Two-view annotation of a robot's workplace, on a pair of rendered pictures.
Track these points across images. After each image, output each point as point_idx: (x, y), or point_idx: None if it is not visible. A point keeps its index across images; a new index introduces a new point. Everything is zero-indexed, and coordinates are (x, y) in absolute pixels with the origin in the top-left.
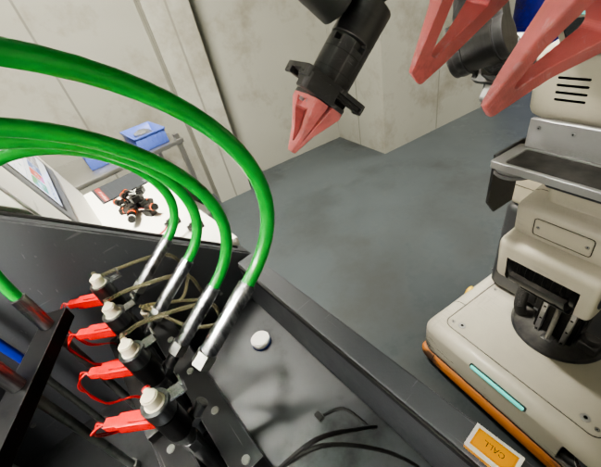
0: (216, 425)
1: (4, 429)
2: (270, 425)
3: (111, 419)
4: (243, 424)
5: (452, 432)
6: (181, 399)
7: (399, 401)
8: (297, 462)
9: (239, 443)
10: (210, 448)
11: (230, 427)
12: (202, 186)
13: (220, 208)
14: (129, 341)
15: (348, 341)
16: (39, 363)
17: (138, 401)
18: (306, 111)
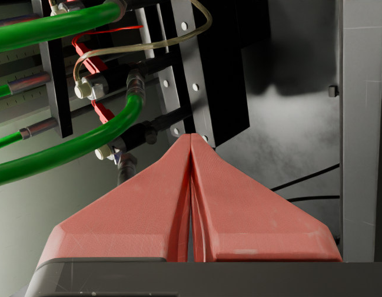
0: (194, 98)
1: (47, 56)
2: (290, 54)
3: (97, 109)
4: (215, 111)
5: (349, 257)
6: (167, 66)
7: (341, 212)
8: (292, 100)
9: (205, 125)
10: (183, 118)
11: (202, 110)
12: (13, 181)
13: (65, 163)
14: (79, 93)
15: (358, 135)
16: (40, 5)
17: (142, 29)
18: (203, 227)
